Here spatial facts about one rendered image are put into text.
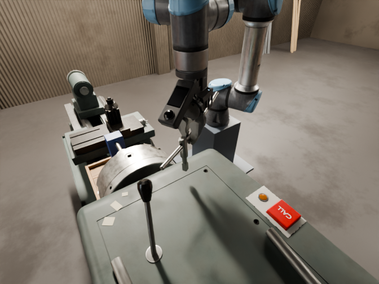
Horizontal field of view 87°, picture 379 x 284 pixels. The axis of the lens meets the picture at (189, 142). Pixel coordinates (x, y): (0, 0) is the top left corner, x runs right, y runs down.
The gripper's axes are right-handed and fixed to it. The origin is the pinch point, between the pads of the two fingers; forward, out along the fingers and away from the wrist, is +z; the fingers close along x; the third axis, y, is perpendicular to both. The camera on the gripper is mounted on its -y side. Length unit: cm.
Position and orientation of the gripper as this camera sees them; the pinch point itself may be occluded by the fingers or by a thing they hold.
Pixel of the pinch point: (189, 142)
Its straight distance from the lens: 55.9
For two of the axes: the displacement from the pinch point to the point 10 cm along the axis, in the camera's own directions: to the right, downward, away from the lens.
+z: 0.3, 7.7, 6.3
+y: 4.8, -5.7, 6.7
